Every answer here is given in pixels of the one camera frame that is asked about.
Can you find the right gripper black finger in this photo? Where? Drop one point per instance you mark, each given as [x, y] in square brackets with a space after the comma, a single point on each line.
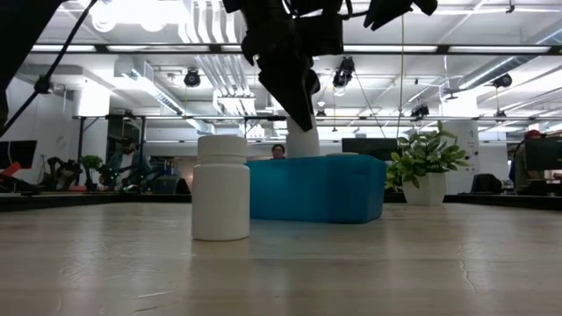
[391, 11]

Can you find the white plant pot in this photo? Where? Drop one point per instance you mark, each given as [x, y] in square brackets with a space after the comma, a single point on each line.
[423, 191]

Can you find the black metal frame stand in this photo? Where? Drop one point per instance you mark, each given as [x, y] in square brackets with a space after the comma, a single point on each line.
[263, 118]

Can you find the black overhead frame bar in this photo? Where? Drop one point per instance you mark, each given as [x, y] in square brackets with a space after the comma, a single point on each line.
[443, 48]

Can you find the black office chair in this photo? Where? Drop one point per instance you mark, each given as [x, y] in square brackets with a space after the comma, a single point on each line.
[485, 184]

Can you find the blue fabric basket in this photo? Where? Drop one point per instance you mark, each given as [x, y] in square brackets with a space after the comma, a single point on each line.
[316, 188]

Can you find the green leafy plant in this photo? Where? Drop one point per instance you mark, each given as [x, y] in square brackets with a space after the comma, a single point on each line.
[423, 151]

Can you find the person with red cap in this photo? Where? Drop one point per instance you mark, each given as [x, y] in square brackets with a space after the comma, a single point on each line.
[524, 162]

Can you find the small green plant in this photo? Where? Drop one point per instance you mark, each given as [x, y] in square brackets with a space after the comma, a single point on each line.
[91, 162]

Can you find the red object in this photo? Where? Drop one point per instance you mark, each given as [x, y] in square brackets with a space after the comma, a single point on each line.
[11, 169]

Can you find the black flat monitor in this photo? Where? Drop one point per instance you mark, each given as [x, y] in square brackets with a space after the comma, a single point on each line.
[369, 149]
[544, 153]
[17, 153]

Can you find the black ceiling camera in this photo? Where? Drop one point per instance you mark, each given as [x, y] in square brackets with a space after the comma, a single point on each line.
[44, 88]
[420, 111]
[192, 79]
[502, 81]
[343, 72]

